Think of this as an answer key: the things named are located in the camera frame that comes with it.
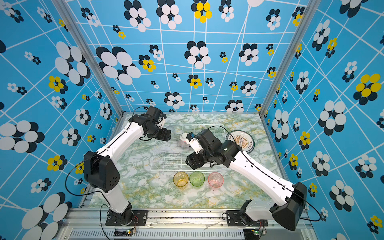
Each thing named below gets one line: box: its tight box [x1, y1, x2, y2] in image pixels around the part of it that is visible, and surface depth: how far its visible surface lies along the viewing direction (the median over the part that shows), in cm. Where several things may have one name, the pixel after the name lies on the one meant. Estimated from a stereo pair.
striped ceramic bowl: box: [179, 132, 190, 148], surface depth 98 cm
